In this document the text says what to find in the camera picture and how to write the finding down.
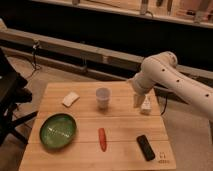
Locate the red chili pepper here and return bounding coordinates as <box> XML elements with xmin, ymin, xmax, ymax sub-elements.
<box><xmin>98</xmin><ymin>128</ymin><xmax>107</xmax><ymax>152</ymax></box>

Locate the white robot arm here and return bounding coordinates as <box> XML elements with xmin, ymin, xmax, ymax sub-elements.
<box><xmin>129</xmin><ymin>51</ymin><xmax>213</xmax><ymax>122</ymax></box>

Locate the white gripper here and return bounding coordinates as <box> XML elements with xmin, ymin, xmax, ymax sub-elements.
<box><xmin>128</xmin><ymin>72</ymin><xmax>155</xmax><ymax>108</ymax></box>

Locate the black office chair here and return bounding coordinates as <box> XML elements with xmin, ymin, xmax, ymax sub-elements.
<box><xmin>0</xmin><ymin>48</ymin><xmax>37</xmax><ymax>146</ymax></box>

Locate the white tube bottle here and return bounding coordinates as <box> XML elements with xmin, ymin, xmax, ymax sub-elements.
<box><xmin>140</xmin><ymin>95</ymin><xmax>151</xmax><ymax>115</ymax></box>

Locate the green ceramic bowl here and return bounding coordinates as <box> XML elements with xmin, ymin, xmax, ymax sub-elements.
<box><xmin>39</xmin><ymin>113</ymin><xmax>77</xmax><ymax>149</ymax></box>

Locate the white sponge block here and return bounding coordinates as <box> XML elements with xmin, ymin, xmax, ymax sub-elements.
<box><xmin>62</xmin><ymin>92</ymin><xmax>79</xmax><ymax>107</ymax></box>

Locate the black cable on floor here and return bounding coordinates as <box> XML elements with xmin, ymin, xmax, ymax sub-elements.
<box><xmin>31</xmin><ymin>40</ymin><xmax>43</xmax><ymax>72</ymax></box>

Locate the black remote control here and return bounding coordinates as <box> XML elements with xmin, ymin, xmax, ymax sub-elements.
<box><xmin>136</xmin><ymin>135</ymin><xmax>155</xmax><ymax>161</ymax></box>

